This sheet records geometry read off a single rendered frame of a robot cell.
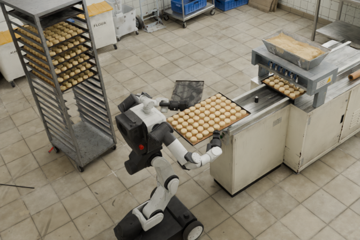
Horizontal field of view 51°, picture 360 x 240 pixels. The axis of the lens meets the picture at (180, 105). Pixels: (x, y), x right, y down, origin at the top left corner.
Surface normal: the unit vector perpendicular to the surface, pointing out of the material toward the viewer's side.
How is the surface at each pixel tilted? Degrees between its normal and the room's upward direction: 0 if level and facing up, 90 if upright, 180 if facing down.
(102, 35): 92
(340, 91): 0
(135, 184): 0
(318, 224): 0
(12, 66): 93
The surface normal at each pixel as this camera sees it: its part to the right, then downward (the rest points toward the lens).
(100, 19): 0.55, 0.47
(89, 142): -0.07, -0.80
